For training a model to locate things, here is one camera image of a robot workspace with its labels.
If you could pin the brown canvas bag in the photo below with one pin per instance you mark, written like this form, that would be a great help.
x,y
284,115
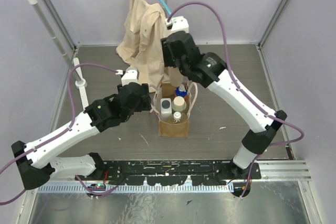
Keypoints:
x,y
166,90

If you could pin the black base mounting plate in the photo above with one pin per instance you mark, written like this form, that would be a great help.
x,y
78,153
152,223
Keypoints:
x,y
168,173

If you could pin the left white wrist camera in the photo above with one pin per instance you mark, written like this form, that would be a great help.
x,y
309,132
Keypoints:
x,y
128,76

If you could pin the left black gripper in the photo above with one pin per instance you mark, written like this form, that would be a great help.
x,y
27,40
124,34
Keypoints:
x,y
145,98

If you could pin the beige shirt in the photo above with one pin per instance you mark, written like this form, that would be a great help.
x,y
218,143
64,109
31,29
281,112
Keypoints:
x,y
145,26

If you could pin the white clothes rack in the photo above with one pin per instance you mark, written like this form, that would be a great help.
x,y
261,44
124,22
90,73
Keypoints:
x,y
70,59

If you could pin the clear bottle white cap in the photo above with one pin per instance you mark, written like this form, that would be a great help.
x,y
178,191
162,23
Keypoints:
x,y
177,118

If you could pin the aluminium front rail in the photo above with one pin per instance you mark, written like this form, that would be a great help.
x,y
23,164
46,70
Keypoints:
x,y
273,171

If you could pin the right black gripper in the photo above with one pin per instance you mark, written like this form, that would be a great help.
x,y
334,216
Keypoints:
x,y
169,61

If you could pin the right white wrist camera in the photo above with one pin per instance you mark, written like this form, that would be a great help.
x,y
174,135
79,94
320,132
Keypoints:
x,y
177,24

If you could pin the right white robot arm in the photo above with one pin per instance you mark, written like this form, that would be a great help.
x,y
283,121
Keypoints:
x,y
211,72

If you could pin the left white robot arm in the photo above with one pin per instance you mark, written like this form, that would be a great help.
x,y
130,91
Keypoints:
x,y
39,161

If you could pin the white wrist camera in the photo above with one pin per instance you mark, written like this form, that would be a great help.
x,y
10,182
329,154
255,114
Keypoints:
x,y
128,76
177,24

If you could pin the green bottle beige cap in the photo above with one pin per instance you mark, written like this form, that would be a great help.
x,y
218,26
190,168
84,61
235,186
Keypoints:
x,y
179,104

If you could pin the beige pink bottle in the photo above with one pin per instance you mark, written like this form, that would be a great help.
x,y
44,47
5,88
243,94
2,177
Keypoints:
x,y
175,77

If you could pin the blue cap bottle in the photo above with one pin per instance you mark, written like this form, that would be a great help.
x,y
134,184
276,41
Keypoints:
x,y
181,91

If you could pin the white bottle black cap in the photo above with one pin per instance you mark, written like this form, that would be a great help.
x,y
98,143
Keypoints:
x,y
165,109

